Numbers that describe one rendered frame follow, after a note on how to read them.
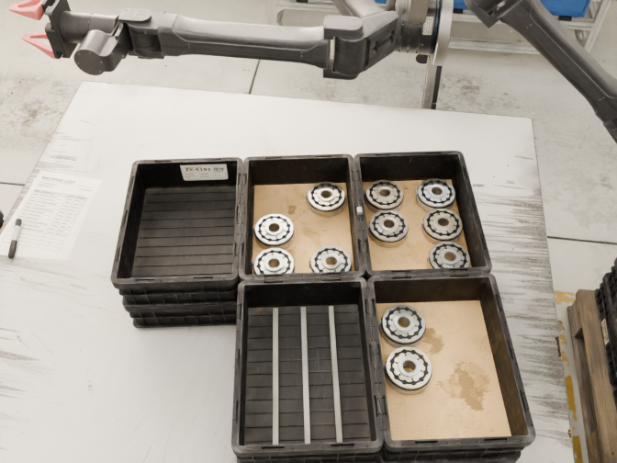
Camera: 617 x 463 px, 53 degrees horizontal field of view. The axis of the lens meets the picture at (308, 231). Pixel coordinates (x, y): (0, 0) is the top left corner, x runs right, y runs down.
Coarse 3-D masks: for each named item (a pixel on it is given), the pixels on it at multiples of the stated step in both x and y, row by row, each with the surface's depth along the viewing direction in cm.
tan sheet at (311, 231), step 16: (256, 192) 173; (272, 192) 173; (288, 192) 173; (304, 192) 173; (256, 208) 170; (272, 208) 170; (288, 208) 170; (304, 208) 170; (304, 224) 166; (320, 224) 166; (336, 224) 166; (304, 240) 163; (320, 240) 163; (336, 240) 163; (256, 256) 160; (304, 256) 160; (352, 256) 160; (304, 272) 157
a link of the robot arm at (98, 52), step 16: (128, 16) 112; (144, 16) 112; (96, 32) 111; (128, 32) 114; (80, 48) 108; (96, 48) 109; (112, 48) 109; (128, 48) 115; (80, 64) 110; (96, 64) 110; (112, 64) 110
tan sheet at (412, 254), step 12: (420, 180) 176; (444, 180) 175; (408, 192) 173; (408, 204) 170; (456, 204) 170; (372, 216) 168; (408, 216) 168; (420, 216) 168; (420, 228) 165; (408, 240) 163; (420, 240) 163; (372, 252) 160; (384, 252) 160; (396, 252) 160; (408, 252) 160; (420, 252) 160; (372, 264) 158; (384, 264) 158; (396, 264) 158; (408, 264) 158; (420, 264) 158
